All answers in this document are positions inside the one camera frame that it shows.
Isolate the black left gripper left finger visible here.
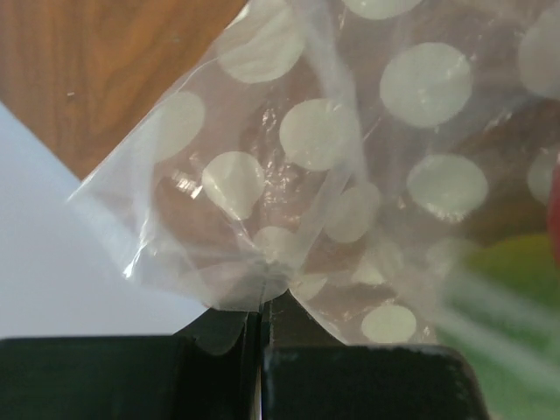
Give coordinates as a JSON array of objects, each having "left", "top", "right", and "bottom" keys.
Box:
[{"left": 1, "top": 310, "right": 261, "bottom": 419}]

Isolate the green fake apple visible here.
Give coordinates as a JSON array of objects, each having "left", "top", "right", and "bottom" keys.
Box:
[{"left": 437, "top": 234, "right": 559, "bottom": 419}]

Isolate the red fake apple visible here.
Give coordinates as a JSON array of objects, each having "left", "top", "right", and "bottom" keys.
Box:
[{"left": 547, "top": 164, "right": 560, "bottom": 265}]

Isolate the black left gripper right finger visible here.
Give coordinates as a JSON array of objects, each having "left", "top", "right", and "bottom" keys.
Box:
[{"left": 262, "top": 293, "right": 489, "bottom": 420}]

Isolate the clear zip top bag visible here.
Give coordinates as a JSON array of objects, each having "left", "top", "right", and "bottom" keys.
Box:
[{"left": 69, "top": 1, "right": 559, "bottom": 345}]

